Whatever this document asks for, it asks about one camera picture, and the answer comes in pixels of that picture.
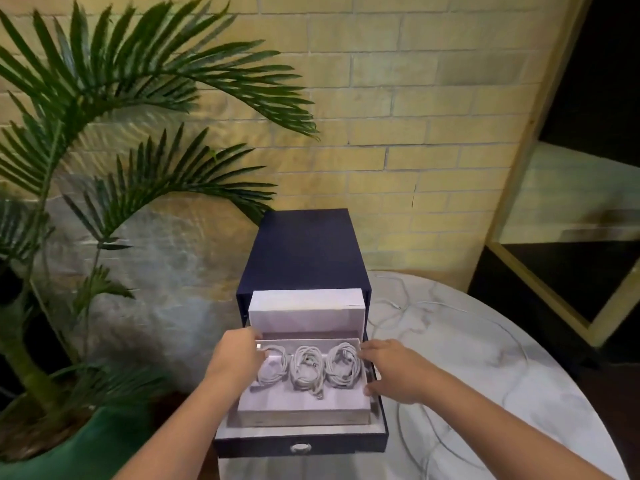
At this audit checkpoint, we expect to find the person's left hand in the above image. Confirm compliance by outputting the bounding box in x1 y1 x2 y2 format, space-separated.
205 327 267 393

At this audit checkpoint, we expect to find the person's right hand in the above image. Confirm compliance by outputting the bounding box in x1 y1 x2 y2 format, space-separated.
358 339 442 406

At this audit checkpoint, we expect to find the white cardboard box tray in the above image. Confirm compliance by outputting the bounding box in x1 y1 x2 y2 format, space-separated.
236 338 377 428

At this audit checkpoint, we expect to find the person's right forearm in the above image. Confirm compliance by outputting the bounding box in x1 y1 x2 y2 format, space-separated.
419 367 617 480

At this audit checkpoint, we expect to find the person's left forearm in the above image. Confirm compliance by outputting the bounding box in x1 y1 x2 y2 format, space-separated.
112 377 242 480

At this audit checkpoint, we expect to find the white box lid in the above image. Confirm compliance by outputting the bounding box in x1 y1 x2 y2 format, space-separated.
248 288 368 341

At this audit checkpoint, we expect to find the dark blue drawer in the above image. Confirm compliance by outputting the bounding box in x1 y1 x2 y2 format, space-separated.
212 333 390 460

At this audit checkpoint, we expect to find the dark blue drawer cabinet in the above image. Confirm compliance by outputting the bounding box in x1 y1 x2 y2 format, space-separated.
236 209 373 329

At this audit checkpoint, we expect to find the green plant pot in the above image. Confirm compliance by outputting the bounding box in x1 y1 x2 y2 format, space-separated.
0 406 157 480

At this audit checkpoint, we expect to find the green palm plant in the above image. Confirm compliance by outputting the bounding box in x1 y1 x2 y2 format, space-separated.
0 0 321 433

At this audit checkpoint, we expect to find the coiled white cable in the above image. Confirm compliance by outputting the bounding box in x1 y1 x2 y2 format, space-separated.
325 342 362 390
289 345 326 400
256 344 290 390

